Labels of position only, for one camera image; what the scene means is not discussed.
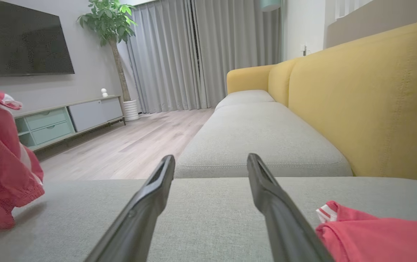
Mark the white ribbed plant pot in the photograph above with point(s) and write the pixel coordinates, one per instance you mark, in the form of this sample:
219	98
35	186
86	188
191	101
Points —
131	110

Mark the grey curtain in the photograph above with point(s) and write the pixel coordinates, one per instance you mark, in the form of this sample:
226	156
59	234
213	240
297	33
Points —
237	47
161	54

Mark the teal lamp shade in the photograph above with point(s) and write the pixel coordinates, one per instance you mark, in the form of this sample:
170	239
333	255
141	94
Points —
270	4

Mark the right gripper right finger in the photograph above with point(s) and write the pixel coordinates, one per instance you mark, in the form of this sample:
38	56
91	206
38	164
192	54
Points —
284	225

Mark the yellow sofa grey seats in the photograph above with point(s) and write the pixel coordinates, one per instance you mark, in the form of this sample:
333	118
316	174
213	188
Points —
375	109

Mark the green potted tree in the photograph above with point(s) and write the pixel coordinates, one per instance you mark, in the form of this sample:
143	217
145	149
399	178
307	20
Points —
108	20

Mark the red jersey black number print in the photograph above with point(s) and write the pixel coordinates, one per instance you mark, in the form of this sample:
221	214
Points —
375	240

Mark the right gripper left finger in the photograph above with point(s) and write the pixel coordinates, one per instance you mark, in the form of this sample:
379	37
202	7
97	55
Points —
146	218

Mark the small white figurine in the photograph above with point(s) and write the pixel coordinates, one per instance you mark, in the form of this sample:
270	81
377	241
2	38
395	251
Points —
104	92

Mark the TV cabinet green drawers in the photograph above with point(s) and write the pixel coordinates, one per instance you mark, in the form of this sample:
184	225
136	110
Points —
92	114

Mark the white window shutter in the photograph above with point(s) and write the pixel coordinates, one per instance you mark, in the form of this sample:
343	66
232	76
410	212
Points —
350	7

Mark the white wall socket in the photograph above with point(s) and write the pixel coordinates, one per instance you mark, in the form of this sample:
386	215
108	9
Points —
303	50

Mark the grey fabric ottoman cushion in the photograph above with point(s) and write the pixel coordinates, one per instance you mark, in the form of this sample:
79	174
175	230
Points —
212	218

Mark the black flat screen TV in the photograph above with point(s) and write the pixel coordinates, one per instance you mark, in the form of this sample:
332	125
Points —
19	36

